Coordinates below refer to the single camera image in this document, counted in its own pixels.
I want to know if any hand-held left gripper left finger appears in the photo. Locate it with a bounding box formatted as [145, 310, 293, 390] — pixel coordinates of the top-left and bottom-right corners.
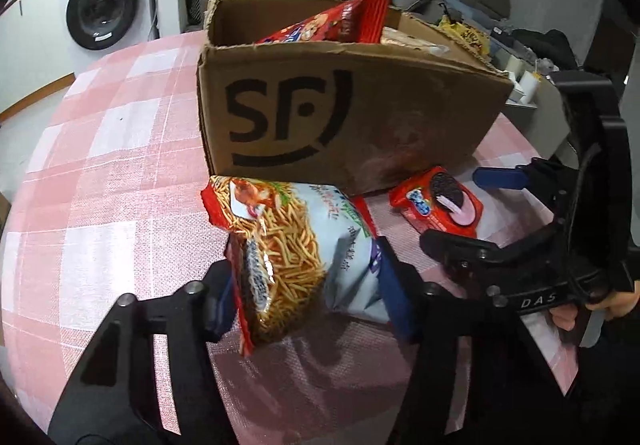
[47, 259, 238, 445]

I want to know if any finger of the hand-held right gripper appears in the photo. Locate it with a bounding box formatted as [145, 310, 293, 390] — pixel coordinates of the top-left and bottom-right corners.
[472, 158, 576, 206]
[419, 220, 571, 296]

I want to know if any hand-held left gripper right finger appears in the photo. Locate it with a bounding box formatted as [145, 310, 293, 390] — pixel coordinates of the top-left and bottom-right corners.
[375, 236, 576, 445]

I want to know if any red cookie packet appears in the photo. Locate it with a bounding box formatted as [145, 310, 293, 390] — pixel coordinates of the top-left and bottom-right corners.
[389, 166, 485, 240]

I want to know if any red stick snack bag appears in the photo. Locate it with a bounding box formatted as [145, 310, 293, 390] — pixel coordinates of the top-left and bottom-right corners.
[201, 175, 391, 358]

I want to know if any brown cardboard box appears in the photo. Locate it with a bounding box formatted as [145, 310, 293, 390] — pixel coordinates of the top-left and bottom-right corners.
[196, 0, 515, 196]

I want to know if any clear pastry pack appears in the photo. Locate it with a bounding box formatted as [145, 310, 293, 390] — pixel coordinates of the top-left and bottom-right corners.
[380, 26, 450, 55]

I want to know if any red bag with dark label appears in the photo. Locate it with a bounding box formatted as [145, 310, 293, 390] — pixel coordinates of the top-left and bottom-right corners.
[255, 0, 390, 45]

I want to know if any person's right hand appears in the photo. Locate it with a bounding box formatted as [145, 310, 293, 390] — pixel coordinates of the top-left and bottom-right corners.
[547, 277, 640, 332]

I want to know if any small white box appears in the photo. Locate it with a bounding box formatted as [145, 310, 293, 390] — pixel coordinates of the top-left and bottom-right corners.
[505, 70, 543, 103]

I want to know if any black bag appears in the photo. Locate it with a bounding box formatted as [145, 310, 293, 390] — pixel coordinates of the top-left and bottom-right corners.
[510, 29, 583, 73]

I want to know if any yellow plastic bag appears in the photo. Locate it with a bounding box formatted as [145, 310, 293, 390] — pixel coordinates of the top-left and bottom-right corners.
[440, 18, 493, 58]

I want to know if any pink checked tablecloth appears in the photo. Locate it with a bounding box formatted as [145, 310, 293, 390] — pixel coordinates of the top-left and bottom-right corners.
[0, 30, 581, 436]

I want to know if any white counter cabinet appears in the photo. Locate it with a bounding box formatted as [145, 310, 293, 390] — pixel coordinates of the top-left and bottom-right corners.
[0, 0, 76, 118]

